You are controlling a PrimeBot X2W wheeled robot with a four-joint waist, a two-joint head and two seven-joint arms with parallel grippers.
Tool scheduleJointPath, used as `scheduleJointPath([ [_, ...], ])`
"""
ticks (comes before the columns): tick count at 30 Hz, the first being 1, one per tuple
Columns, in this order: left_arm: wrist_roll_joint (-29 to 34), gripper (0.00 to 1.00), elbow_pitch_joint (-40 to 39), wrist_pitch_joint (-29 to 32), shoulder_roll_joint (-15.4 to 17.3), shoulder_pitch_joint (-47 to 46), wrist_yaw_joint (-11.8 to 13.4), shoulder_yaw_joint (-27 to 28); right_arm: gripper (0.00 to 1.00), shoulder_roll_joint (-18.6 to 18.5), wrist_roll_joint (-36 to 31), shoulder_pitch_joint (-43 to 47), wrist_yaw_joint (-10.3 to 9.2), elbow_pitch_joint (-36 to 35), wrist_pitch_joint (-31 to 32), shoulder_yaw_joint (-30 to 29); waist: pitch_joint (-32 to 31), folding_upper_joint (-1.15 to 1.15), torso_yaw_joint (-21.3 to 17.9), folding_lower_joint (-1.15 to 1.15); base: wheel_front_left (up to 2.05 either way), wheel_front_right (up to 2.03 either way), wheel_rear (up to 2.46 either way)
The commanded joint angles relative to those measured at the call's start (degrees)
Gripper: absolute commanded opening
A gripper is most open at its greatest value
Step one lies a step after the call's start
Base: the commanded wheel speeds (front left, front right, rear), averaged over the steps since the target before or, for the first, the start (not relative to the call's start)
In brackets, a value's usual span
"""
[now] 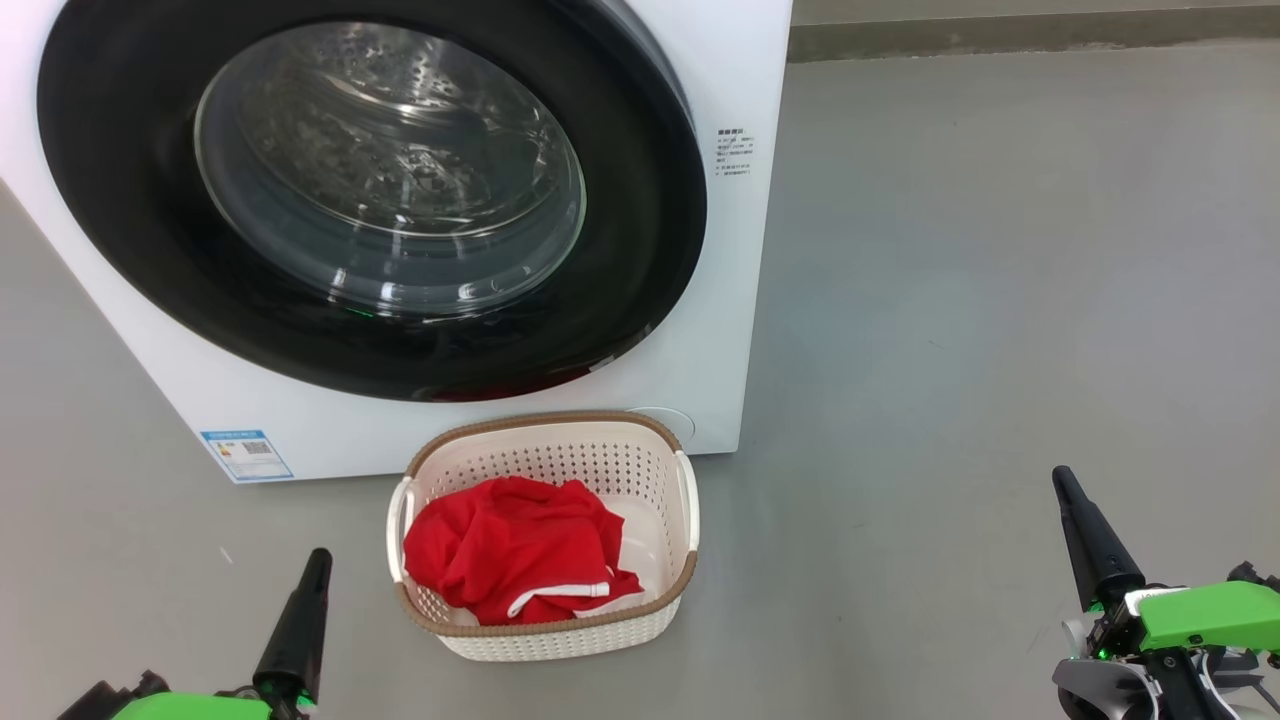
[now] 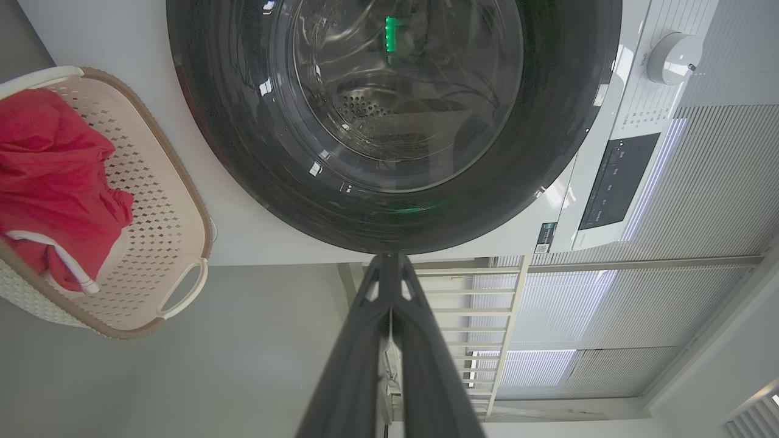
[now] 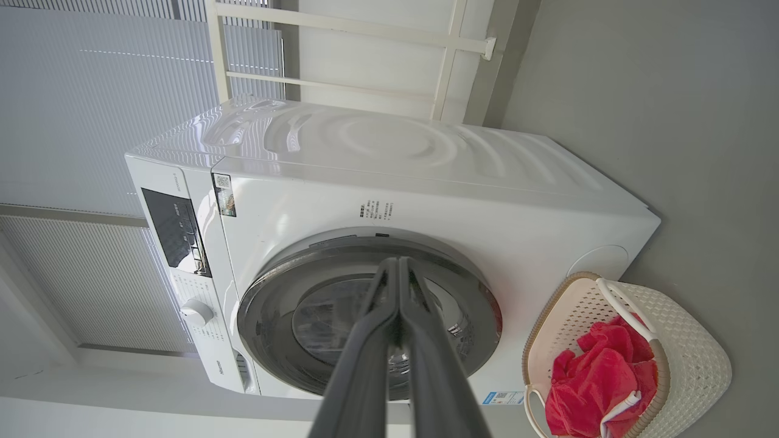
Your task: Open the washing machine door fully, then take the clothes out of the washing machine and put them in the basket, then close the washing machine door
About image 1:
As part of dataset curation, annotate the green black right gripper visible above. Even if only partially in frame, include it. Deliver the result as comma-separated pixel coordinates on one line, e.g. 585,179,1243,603
1052,466,1280,663

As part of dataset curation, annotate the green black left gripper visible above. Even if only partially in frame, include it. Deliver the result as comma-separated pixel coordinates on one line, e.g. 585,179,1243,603
55,547,333,720

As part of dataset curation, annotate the red and white garment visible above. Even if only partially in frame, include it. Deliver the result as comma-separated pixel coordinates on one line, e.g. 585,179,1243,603
403,476,645,627

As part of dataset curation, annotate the black round glass washer door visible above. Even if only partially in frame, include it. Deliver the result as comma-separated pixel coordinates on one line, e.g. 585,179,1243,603
37,0,708,403

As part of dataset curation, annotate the cream perforated laundry basket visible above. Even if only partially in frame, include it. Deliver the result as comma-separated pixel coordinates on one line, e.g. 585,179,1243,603
386,411,700,662

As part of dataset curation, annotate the white front-load washing machine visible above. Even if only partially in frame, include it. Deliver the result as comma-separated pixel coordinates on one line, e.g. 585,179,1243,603
0,0,794,484

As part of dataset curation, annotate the perforated steel washer drum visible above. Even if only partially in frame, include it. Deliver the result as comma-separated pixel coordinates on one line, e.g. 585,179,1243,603
195,22,586,318

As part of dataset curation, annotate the blue energy label sticker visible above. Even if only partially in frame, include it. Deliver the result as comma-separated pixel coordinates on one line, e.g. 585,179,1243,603
200,430,295,483

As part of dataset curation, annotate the round white filter cover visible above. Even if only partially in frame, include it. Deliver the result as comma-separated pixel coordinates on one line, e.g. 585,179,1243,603
628,406,696,446

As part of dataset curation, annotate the small printed text label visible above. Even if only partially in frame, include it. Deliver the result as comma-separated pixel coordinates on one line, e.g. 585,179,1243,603
715,127,756,178

